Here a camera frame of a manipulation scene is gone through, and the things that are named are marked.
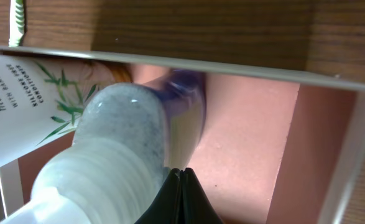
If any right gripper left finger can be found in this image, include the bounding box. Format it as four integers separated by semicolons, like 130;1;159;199
135;169;182;224

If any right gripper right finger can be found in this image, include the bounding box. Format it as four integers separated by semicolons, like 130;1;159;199
178;168;224;224

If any clear pump bottle blue liquid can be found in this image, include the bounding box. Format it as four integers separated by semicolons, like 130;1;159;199
6;70;206;223

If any white conditioner tube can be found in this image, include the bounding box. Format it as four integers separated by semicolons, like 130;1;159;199
0;55;132;167

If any white box with pink interior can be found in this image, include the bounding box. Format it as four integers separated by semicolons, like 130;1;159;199
0;46;365;223

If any green white toothbrush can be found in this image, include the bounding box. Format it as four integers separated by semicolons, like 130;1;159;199
8;0;25;47

